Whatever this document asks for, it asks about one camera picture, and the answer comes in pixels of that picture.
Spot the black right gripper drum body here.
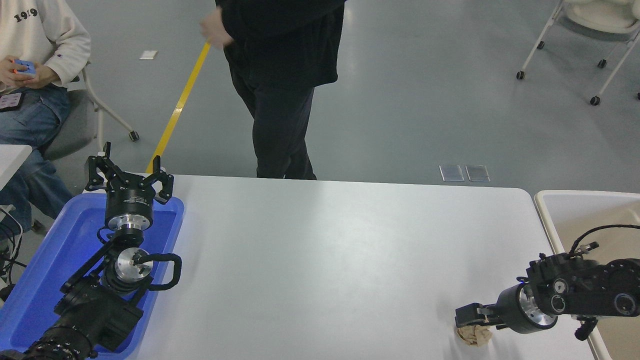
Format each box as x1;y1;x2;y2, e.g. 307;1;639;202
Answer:
495;282;544;335

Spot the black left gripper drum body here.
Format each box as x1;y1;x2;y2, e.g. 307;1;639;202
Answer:
104;177;156;223

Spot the tan paper ball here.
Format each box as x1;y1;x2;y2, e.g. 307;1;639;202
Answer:
455;324;494;348

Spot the colourful puzzle cube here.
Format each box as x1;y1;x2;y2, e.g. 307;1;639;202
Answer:
12;58;37;77

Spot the seated person's left hand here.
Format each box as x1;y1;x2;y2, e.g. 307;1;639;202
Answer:
20;64;60;90

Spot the seated person's right hand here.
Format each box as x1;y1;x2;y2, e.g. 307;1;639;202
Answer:
0;56;26;89

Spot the standing person's right hand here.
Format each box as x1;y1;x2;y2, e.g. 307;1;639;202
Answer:
200;7;234;50

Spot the grey wheeled chair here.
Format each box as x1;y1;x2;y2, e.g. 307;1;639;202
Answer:
39;62;141;158

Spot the blue plastic tray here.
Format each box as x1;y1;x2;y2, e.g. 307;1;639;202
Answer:
0;192;186;360

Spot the small white side table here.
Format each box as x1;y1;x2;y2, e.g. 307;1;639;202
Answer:
0;144;34;192

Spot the large pale bin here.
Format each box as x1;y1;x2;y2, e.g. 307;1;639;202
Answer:
534;189;640;360

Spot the dark phone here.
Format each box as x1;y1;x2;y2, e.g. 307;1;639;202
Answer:
0;92;24;112

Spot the clear floor plate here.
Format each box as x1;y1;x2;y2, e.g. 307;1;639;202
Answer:
439;164;466;183
465;164;492;183

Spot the seated person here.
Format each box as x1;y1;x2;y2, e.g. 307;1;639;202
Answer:
0;0;93;242

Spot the standing person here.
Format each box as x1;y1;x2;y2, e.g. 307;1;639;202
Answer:
200;0;347;181

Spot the white wheeled chair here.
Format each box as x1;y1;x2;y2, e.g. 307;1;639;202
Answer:
516;0;640;106

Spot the black cable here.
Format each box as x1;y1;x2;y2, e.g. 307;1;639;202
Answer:
0;205;27;283

